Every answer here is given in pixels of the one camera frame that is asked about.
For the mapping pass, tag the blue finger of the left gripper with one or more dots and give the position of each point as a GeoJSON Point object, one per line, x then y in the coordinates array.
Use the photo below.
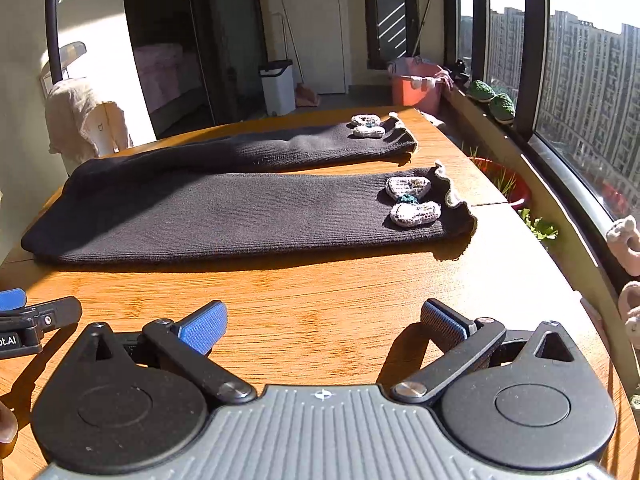
{"type": "Point", "coordinates": [12, 299]}

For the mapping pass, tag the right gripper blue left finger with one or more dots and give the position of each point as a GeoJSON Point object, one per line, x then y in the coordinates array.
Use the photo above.
{"type": "Point", "coordinates": [183, 347]}

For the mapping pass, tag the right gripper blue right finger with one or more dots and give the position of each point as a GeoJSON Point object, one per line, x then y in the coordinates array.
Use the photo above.
{"type": "Point", "coordinates": [465, 344]}

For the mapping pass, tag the black knit sock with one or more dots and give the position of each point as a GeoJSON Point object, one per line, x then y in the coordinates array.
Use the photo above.
{"type": "Point", "coordinates": [364, 137]}
{"type": "Point", "coordinates": [182, 216]}

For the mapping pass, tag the left gloved hand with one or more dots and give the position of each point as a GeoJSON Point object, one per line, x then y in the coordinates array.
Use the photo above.
{"type": "Point", "coordinates": [8, 429]}

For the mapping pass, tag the green leafy plant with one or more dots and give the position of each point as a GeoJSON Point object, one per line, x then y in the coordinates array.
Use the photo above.
{"type": "Point", "coordinates": [544, 230]}

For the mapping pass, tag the red plant pot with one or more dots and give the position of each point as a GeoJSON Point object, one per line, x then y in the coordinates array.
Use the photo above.
{"type": "Point", "coordinates": [509, 183]}

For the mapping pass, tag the near pink baby shoe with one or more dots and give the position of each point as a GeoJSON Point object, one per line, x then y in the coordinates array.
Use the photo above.
{"type": "Point", "coordinates": [629, 308]}

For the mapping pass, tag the beige cloth on chair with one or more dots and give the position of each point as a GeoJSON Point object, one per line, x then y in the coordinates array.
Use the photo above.
{"type": "Point", "coordinates": [82, 124]}

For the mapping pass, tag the far green slipper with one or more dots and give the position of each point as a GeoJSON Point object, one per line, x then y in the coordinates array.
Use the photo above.
{"type": "Point", "coordinates": [479, 91]}

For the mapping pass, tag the pink plastic bucket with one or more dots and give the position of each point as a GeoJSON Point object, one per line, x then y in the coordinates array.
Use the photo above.
{"type": "Point", "coordinates": [419, 83]}

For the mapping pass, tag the pink dustpan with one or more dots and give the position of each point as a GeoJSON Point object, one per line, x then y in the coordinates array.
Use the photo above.
{"type": "Point", "coordinates": [305, 97]}

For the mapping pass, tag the white trash bin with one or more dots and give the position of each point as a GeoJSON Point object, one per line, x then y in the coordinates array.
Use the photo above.
{"type": "Point", "coordinates": [278, 87]}

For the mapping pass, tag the black vacuum handle pole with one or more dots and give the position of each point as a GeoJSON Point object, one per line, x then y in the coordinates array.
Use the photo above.
{"type": "Point", "coordinates": [51, 22]}

